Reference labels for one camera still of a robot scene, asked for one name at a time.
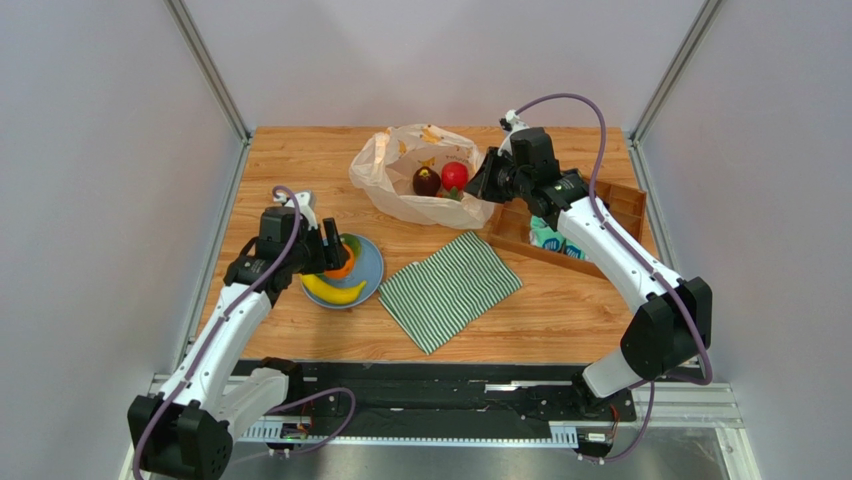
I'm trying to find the orange fruit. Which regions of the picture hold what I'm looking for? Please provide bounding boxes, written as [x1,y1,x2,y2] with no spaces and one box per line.
[323,244,356,280]

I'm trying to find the red pomegranate fruit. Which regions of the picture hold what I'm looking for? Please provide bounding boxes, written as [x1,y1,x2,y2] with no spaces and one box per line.
[441,161,469,191]

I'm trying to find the cherry sprig with leaves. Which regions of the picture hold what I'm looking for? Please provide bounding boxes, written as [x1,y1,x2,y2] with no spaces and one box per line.
[435,188,464,202]

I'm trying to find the dark red apple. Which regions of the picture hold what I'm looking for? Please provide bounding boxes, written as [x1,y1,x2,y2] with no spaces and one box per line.
[412,167,442,197]

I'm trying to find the translucent banana print plastic bag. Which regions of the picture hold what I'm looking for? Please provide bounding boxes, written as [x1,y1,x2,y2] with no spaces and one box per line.
[349,124,495,230]

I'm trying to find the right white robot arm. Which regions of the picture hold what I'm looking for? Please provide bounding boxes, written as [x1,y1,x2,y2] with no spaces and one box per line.
[465,127,712,401]

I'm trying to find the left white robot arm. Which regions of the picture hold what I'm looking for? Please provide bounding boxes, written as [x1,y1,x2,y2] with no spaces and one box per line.
[128,200,349,479]

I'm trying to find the dark green mango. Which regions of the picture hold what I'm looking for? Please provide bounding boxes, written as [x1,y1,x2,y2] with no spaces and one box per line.
[340,233,361,260]

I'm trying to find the blue plate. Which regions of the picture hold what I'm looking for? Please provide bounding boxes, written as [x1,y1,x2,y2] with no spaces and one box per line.
[314,234,384,310]

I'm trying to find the yellow banana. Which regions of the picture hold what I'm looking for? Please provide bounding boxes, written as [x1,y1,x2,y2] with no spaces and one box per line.
[301,275,367,308]

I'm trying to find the wooden compartment tray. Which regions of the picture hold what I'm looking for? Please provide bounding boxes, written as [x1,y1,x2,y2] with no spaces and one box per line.
[487,181,657,277]

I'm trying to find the teal white socks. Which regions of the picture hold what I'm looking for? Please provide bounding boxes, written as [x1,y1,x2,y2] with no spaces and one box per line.
[529,216,588,261]

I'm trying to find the green striped cloth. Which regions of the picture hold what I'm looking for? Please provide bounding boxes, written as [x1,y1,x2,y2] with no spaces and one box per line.
[379,231,522,355]

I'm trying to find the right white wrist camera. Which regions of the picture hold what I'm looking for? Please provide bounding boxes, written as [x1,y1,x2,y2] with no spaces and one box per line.
[499,109,530,154]

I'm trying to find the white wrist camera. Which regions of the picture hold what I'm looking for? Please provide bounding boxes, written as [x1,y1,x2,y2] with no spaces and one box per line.
[499,109,530,154]
[272,185,319,230]

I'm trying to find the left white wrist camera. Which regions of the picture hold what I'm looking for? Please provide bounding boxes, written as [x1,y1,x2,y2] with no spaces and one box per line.
[272,185,319,230]

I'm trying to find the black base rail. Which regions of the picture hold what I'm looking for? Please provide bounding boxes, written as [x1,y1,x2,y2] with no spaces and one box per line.
[234,357,638,441]

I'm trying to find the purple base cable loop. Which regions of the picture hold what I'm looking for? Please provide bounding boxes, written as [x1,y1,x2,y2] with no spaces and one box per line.
[249,387,357,458]

